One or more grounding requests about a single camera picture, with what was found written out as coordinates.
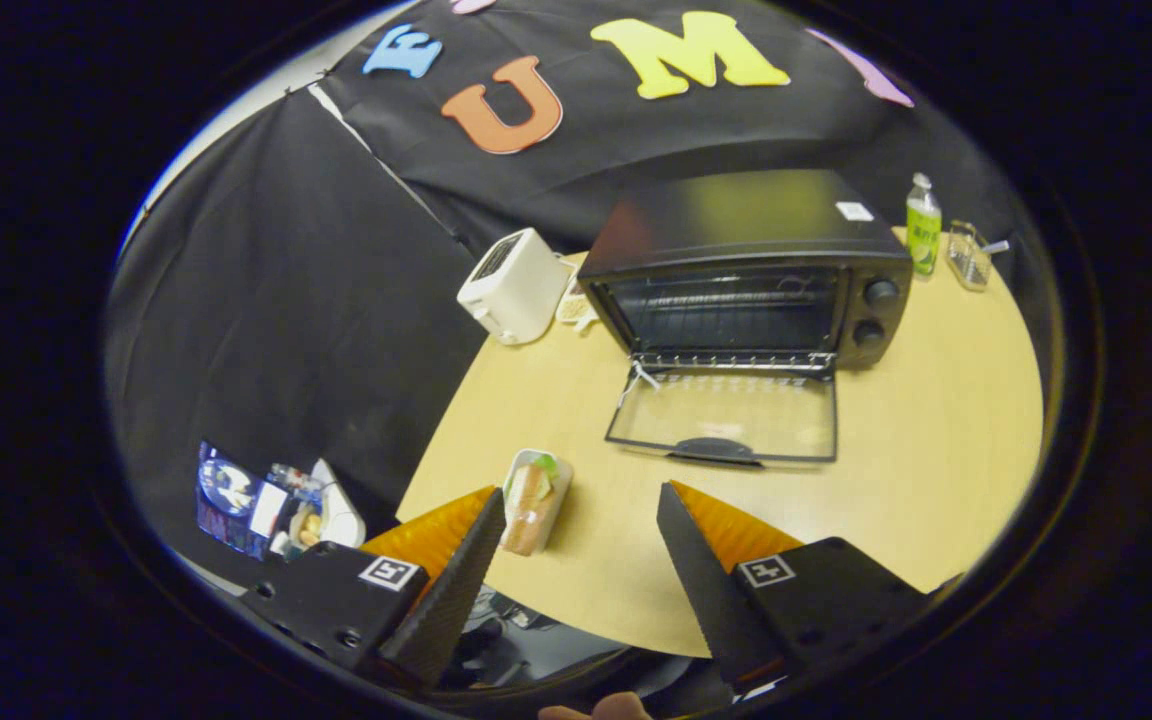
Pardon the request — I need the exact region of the clear glass container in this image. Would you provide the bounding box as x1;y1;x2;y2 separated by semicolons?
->
946;220;1012;293

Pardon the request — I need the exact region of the white plastic bag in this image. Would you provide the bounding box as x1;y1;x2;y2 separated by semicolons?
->
311;458;367;549

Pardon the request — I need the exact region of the small beige item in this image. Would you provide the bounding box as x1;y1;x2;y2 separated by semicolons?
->
556;280;599;333

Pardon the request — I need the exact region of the white slot toaster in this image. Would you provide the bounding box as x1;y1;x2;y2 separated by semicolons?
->
457;228;575;346

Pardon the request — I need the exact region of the black toaster oven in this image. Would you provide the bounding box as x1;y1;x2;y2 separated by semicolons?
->
578;168;915;469

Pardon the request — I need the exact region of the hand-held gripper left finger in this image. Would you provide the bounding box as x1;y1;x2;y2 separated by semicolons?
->
241;486;507;691

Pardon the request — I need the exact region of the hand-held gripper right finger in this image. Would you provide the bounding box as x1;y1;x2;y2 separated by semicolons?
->
656;481;962;691

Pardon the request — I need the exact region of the green label drink bottle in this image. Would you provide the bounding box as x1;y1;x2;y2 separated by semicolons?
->
906;172;943;277

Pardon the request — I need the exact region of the blue printed packet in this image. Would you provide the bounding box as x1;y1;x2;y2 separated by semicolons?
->
196;442;287;559

